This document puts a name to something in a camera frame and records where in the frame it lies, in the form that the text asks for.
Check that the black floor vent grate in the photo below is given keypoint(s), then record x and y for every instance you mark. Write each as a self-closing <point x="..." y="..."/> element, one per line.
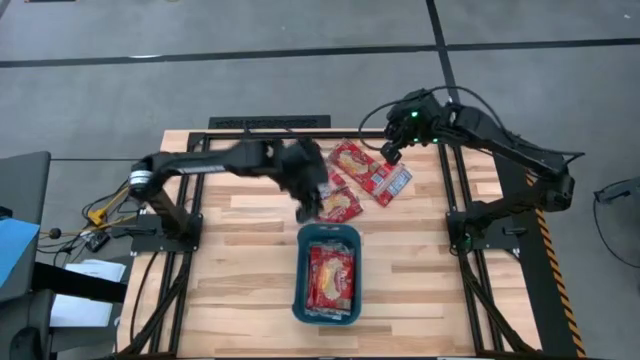
<point x="270" y="121"/>

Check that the red popcorn bag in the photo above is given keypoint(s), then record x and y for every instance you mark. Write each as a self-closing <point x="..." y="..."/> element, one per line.
<point x="356" y="162"/>
<point x="330" y="280"/>
<point x="336" y="179"/>
<point x="322" y="315"/>
<point x="397" y="184"/>
<point x="342" y="206"/>

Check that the white paper sheets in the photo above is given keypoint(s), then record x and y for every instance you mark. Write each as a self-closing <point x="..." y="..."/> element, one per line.
<point x="85" y="307"/>

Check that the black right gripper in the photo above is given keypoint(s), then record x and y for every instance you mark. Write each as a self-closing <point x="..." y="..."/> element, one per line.
<point x="417" y="117"/>

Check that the dark grey chair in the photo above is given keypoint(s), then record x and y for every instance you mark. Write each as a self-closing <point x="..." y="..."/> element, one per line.
<point x="22" y="190"/>

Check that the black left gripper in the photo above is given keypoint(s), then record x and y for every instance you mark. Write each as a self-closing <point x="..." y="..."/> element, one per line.
<point x="300" y="167"/>

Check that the black aluminium table frame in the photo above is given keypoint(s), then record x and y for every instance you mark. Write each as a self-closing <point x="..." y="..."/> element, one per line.
<point x="225" y="135"/>

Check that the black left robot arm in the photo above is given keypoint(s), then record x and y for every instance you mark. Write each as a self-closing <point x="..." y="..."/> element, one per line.
<point x="200" y="162"/>

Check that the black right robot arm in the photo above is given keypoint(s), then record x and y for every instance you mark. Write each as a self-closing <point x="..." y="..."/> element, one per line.
<point x="520" y="147"/>

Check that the blue-grey plastic basket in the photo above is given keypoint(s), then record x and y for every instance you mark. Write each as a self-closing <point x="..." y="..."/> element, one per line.
<point x="298" y="272"/>

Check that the small black power box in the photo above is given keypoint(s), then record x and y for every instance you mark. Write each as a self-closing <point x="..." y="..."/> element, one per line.
<point x="97" y="242"/>

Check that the blue paper sheet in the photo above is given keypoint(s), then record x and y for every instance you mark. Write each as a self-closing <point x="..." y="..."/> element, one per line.
<point x="15" y="247"/>

